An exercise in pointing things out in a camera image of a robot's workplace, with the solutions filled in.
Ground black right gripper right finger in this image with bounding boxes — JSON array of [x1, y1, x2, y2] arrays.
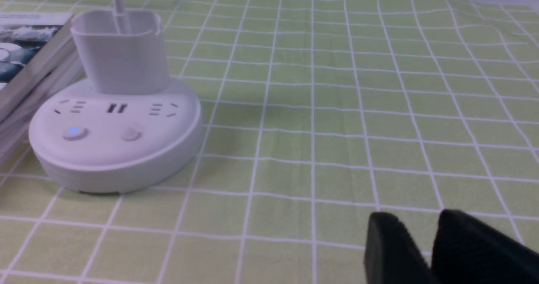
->
[[431, 210, 539, 284]]

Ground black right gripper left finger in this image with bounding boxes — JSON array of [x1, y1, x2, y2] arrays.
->
[[364, 212, 434, 284]]

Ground white desk lamp with sockets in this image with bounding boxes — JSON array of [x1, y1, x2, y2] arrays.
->
[[29, 0, 203, 194]]

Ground green checkered tablecloth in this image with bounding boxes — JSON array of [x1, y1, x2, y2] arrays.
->
[[1, 0, 538, 284]]

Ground bottom white book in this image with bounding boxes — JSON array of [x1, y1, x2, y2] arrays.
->
[[0, 67, 87, 167]]

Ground white book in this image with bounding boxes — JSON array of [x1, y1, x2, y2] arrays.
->
[[0, 67, 87, 167], [1, 50, 83, 126]]

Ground middle white book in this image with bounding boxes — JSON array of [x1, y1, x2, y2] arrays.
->
[[1, 50, 83, 126]]

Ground self-driving textbook top book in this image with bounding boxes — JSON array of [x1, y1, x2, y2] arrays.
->
[[0, 12, 75, 109]]

